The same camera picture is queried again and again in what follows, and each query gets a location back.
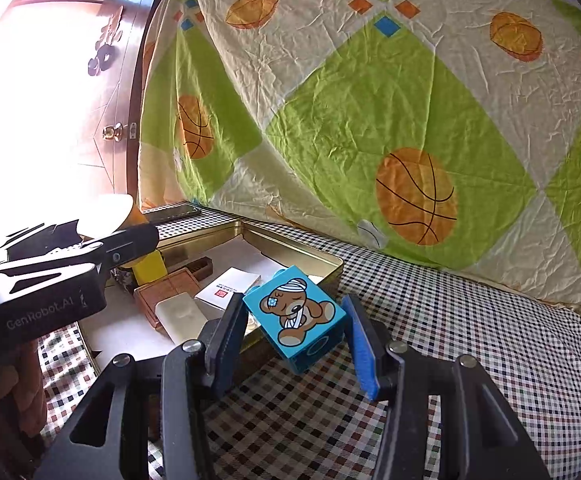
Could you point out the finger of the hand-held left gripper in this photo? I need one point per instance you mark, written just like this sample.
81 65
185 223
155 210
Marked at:
45 237
125 245

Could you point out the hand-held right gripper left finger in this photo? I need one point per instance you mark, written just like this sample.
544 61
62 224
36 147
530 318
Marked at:
228 340

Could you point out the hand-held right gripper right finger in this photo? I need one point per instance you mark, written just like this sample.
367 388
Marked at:
363 355

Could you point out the yellow round-face toy block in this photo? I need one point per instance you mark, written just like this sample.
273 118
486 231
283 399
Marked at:
150 265

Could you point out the white charger plug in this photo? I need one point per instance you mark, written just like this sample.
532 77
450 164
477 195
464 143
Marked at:
180 312

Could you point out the white patterned carton box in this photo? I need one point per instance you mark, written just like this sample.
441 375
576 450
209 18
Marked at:
228 285

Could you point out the pink-brown box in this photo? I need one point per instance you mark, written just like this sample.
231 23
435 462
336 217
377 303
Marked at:
170 285

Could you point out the blue bear toy block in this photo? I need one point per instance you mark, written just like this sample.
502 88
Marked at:
290 315

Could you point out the brown wooden comb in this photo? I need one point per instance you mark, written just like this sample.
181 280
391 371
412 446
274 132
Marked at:
198 265

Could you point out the gold tin box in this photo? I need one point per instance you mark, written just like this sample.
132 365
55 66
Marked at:
326 272

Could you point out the black smartphone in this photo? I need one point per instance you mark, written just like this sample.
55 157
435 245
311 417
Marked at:
173 212

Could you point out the white paper liner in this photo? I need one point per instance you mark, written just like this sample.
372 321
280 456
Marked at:
240 255

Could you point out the checked tablecloth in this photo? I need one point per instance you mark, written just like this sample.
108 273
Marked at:
470 335

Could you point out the brass door knob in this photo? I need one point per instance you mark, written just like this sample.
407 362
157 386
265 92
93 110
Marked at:
113 132

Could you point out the brown wooden door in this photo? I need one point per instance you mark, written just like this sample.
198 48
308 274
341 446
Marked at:
118 105

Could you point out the red door decoration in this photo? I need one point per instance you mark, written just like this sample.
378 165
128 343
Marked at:
105 45

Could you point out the basketball print sheet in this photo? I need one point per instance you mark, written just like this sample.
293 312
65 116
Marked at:
370 85

